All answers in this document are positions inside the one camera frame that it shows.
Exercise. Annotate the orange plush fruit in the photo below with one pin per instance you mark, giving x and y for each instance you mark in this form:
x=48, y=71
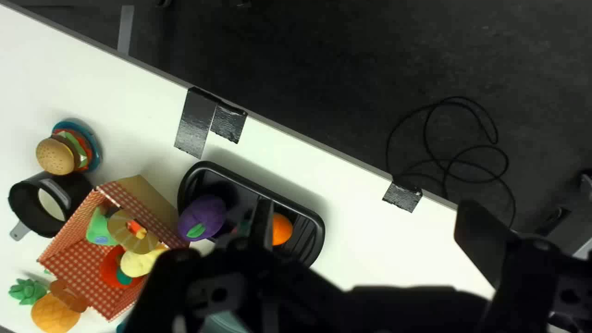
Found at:
x=281, y=230

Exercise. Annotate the black cup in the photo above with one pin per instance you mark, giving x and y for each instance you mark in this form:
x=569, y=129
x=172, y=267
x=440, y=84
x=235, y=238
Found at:
x=37, y=206

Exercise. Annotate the plush pineapple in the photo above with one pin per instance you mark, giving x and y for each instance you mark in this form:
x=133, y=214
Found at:
x=51, y=314

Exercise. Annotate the green plush toy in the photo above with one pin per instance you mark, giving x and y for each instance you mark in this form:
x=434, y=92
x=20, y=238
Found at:
x=98, y=230

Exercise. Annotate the plush burger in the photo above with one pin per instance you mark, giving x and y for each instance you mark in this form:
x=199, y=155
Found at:
x=55, y=156

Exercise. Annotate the grey tape piece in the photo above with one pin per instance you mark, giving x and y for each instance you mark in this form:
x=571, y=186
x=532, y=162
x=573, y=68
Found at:
x=401, y=197

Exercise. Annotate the long grey tape strip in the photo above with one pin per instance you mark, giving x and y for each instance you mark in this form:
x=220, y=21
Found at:
x=194, y=123

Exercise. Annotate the yellow plush corn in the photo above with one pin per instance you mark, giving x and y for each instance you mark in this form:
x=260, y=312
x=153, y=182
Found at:
x=140, y=262

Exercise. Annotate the black plastic tray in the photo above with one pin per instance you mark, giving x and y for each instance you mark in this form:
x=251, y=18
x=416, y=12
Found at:
x=296, y=242

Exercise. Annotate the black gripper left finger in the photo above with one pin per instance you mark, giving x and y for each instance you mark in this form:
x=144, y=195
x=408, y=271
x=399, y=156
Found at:
x=262, y=223

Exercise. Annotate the short grey tape strip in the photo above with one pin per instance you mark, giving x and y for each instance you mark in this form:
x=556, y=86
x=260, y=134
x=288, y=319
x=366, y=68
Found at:
x=229, y=123

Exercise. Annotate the red plush toy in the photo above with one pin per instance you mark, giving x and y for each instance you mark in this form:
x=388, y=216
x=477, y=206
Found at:
x=109, y=271

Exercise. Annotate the purple plush eggplant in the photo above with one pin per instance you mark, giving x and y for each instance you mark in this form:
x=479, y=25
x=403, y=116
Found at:
x=201, y=219

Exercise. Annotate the red checkered cardboard box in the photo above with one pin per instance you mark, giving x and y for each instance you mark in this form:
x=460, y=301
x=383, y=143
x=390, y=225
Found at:
x=79, y=260

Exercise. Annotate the teal toy plate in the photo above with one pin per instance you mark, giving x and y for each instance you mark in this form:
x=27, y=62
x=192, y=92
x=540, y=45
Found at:
x=92, y=142

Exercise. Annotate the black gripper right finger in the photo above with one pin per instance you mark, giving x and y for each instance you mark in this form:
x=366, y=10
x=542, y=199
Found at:
x=482, y=243

